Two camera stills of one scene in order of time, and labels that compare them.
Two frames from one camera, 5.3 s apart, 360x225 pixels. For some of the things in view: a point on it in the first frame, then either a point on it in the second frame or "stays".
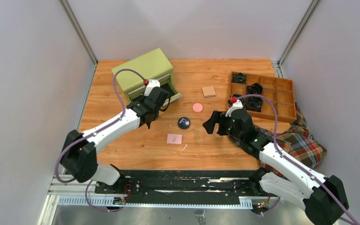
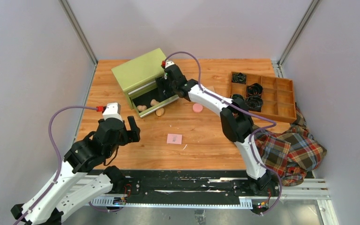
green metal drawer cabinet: [153, 65] stays
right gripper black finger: [219, 117] to [162, 87]
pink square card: [175, 138] stays
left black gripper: [144, 98] to [133, 134]
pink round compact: [197, 108] stays
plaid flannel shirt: [296, 142] stays
